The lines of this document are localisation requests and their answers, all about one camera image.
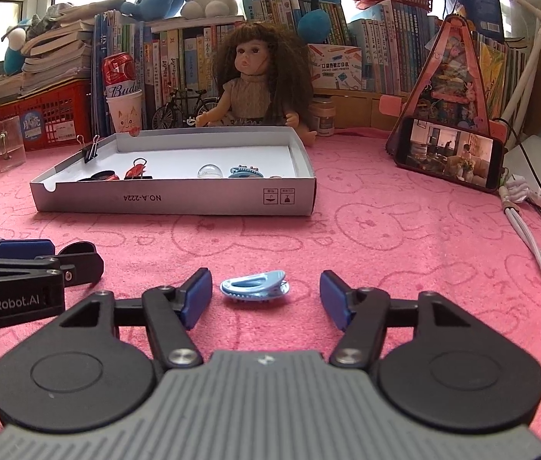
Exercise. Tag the clear glass dome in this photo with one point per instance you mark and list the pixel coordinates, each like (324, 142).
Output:
(210, 171)

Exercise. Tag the red beer can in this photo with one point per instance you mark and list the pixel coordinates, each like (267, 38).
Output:
(119, 74)

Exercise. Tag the black smartphone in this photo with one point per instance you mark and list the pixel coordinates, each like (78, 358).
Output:
(450, 153)

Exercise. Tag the brown cardboard organizer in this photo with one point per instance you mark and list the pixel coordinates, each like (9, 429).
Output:
(357, 110)

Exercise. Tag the clear glass mug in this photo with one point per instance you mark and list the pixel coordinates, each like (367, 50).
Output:
(9, 146)

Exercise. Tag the grey plush toy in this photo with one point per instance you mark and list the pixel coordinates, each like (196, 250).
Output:
(50, 19)

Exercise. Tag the blue hair clip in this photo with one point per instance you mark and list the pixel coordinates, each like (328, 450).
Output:
(253, 287)
(244, 172)

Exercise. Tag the large black binder clip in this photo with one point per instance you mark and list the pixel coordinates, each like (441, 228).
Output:
(142, 165)

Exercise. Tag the pink triangular phone stand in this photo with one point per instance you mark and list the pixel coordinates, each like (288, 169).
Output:
(448, 76)

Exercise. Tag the white cat-print paper cup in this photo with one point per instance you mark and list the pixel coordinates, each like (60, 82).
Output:
(124, 112)

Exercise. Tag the large red plastic basket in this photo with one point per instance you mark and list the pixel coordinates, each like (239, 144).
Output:
(54, 115)

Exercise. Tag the white orange printer box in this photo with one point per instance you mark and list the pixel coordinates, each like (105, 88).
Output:
(333, 67)

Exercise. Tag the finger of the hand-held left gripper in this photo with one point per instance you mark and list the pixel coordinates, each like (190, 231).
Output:
(83, 263)
(21, 248)

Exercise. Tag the pink rabbit-print cloth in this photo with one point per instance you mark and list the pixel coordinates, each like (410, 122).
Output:
(395, 249)

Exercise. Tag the brown-haired doll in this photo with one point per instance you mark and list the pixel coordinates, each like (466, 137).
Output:
(256, 81)

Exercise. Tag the blue white plush toy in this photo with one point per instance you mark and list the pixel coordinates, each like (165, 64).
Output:
(14, 50)

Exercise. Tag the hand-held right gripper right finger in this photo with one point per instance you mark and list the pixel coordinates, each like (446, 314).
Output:
(335, 297)

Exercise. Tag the small black binder clip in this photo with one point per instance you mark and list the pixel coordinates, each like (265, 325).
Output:
(90, 151)

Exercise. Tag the black round container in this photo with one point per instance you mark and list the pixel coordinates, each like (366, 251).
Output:
(93, 177)

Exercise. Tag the stack of lying books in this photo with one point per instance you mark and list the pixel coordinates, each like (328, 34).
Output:
(54, 52)

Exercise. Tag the white plastic pipe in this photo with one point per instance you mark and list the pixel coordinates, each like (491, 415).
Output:
(527, 67)

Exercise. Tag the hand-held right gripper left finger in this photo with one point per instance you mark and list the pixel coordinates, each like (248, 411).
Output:
(194, 297)

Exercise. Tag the small white jar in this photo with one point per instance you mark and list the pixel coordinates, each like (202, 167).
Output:
(323, 120)

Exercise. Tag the row of upright books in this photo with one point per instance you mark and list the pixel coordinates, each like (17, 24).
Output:
(174, 57)

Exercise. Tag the white cardboard box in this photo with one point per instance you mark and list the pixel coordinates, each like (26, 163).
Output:
(179, 199)

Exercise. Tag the black miniature bicycle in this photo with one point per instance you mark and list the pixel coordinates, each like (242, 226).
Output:
(179, 108)

